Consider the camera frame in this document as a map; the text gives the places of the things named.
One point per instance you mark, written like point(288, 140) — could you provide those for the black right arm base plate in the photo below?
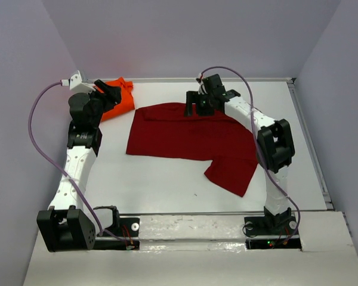
point(261, 237)

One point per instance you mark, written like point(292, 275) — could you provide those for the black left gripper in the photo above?
point(111, 96)

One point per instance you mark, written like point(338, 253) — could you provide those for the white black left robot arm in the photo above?
point(70, 223)

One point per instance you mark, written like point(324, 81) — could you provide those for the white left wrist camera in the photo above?
point(78, 83)

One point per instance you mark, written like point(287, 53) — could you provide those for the right side aluminium rail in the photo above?
point(312, 152)

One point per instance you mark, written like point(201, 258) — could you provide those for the dark red t shirt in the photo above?
point(162, 130)

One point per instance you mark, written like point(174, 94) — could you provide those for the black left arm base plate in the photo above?
point(121, 237)

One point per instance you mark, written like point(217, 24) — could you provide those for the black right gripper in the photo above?
point(193, 96)

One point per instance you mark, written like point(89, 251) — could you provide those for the white table edge rail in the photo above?
point(191, 79)

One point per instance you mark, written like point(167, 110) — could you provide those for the white front panel board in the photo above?
point(206, 250)

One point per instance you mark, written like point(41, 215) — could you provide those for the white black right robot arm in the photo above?
point(274, 148)

